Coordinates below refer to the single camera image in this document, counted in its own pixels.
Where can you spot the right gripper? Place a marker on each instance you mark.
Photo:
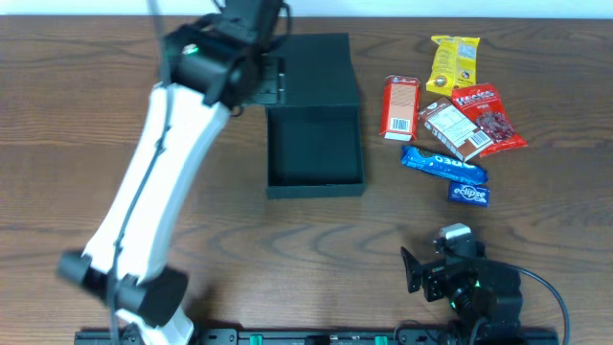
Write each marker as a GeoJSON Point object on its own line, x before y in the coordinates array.
{"type": "Point", "coordinates": [432, 281]}

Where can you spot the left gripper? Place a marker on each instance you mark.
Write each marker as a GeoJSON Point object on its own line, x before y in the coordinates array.
{"type": "Point", "coordinates": [269, 86]}

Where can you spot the dark green hinged box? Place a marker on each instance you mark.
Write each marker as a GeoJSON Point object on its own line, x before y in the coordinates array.
{"type": "Point", "coordinates": [314, 139]}

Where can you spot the orange carton with barcode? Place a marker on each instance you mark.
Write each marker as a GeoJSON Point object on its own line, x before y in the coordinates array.
{"type": "Point", "coordinates": [400, 108]}

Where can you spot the brown carton with barcode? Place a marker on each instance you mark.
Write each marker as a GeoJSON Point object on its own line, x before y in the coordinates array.
{"type": "Point", "coordinates": [452, 127]}

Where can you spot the red Reeses candy bag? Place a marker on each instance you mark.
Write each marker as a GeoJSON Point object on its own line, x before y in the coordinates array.
{"type": "Point", "coordinates": [482, 104]}

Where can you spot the yellow snack bag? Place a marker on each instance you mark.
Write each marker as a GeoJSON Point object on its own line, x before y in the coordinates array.
{"type": "Point", "coordinates": [454, 64]}

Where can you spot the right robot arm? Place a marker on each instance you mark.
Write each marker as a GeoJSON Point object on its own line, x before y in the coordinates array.
{"type": "Point", "coordinates": [485, 296]}

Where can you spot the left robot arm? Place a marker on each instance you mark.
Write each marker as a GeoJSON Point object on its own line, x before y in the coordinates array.
{"type": "Point", "coordinates": [209, 70]}

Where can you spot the blue Eclipse gum pack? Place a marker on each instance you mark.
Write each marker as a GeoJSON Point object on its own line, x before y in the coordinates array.
{"type": "Point", "coordinates": [469, 194]}

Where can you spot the blue Oreo cookie pack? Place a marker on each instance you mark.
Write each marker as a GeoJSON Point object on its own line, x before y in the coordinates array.
{"type": "Point", "coordinates": [443, 166]}

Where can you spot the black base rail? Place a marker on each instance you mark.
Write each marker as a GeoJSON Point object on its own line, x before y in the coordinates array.
{"type": "Point", "coordinates": [406, 336]}

